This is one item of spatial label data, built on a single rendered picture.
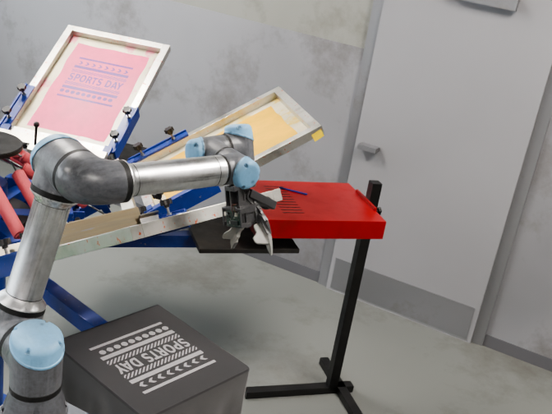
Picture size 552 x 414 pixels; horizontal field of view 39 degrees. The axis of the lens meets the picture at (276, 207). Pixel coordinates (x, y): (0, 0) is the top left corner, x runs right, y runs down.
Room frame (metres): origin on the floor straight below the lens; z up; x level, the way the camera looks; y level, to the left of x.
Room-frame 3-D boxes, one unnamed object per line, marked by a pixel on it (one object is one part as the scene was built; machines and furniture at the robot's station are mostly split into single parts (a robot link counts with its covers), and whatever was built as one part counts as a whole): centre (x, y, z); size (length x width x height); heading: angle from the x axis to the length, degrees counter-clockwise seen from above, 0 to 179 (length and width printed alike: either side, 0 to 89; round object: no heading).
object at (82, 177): (1.67, 0.26, 1.77); 0.49 x 0.11 x 0.12; 132
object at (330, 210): (3.37, -0.14, 1.06); 0.61 x 0.46 x 0.12; 111
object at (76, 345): (2.16, 0.32, 0.95); 0.48 x 0.44 x 0.01; 51
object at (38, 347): (1.47, 0.48, 1.37); 0.13 x 0.12 x 0.14; 42
